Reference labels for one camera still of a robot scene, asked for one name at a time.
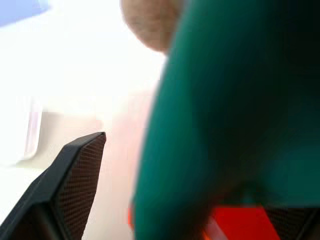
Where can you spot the green plush toy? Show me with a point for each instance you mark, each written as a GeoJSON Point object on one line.
{"type": "Point", "coordinates": [225, 112]}

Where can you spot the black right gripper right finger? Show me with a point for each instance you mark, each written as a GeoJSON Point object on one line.
{"type": "Point", "coordinates": [293, 223]}

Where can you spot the tan round blurred object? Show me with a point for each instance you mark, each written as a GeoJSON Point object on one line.
{"type": "Point", "coordinates": [150, 22]}

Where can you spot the blue blurred object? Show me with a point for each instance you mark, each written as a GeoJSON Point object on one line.
{"type": "Point", "coordinates": [20, 10]}

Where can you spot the white box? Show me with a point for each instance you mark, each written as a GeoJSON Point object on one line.
{"type": "Point", "coordinates": [22, 132]}

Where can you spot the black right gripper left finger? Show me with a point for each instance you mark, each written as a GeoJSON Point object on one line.
{"type": "Point", "coordinates": [62, 190]}

